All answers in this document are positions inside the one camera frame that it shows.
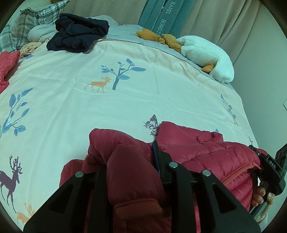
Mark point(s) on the light grey garment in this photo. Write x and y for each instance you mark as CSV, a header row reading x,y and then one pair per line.
x,y
40,31

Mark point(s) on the red quilted garment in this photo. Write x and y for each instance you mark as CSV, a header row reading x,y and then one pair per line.
x,y
7,65

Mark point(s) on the deer print duvet cover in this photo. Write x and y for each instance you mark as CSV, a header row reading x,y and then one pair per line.
x,y
112,107

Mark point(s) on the beige curtain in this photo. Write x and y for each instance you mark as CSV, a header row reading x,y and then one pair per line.
x,y
213,18

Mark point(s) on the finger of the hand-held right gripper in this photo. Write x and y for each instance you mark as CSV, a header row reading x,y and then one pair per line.
x,y
257,154

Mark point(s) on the plaid pillow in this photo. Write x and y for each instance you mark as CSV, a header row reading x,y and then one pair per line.
x,y
29,18

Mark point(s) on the red down jacket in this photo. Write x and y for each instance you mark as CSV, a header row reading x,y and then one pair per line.
x,y
201,154

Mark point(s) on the navy blue garment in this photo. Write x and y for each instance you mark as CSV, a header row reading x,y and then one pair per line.
x,y
76,33

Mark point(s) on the white plush goose toy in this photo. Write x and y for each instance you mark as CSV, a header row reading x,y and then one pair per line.
x,y
201,51

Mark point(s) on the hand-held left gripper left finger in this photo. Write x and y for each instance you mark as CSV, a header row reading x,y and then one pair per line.
x,y
101,186

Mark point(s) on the person's right hand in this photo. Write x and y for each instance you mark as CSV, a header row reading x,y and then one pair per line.
x,y
261,193

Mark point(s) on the teal zippered bag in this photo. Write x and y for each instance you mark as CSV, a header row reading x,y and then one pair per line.
x,y
157,20

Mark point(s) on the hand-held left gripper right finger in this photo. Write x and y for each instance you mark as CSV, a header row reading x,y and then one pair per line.
x,y
154,154

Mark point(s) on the beige crumpled cloth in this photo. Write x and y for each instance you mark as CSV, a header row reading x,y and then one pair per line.
x,y
29,47

